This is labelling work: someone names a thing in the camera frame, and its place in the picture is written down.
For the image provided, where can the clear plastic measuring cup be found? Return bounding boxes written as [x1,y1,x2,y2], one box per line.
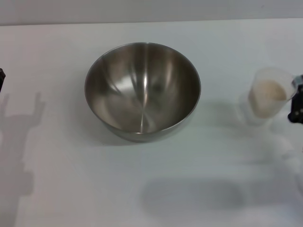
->
[247,67,297,119]

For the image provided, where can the stainless steel mixing bowl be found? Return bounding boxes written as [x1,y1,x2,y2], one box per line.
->
[84,42,202,143]

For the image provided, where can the white rice grains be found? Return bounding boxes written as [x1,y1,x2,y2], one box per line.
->
[249,80,288,118]

